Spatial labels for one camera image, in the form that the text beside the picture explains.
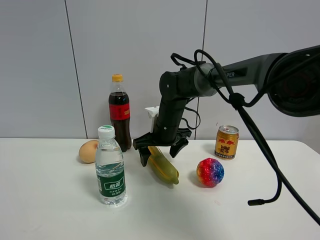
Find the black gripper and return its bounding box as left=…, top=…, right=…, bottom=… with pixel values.
left=132, top=127, right=192, bottom=167

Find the toy corn cob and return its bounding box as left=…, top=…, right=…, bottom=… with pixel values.
left=147, top=146, right=179, bottom=185

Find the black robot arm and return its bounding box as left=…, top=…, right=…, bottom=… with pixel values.
left=132, top=46, right=320, bottom=166

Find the water bottle green label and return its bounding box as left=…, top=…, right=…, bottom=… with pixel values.
left=95, top=125, right=127, bottom=208

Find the rainbow spiky ball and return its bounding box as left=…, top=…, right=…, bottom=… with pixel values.
left=196, top=158, right=225, bottom=188

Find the cola bottle yellow cap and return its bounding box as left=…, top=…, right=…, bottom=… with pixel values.
left=108, top=74, right=132, bottom=152

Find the gold energy drink can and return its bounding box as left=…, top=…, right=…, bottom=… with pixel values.
left=214, top=125, right=239, bottom=160

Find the peach fruit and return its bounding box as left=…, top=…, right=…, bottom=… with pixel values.
left=78, top=140, right=99, bottom=164

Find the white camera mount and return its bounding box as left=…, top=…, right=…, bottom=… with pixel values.
left=145, top=106, right=160, bottom=133

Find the black cable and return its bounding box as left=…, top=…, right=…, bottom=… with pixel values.
left=170, top=49, right=320, bottom=226

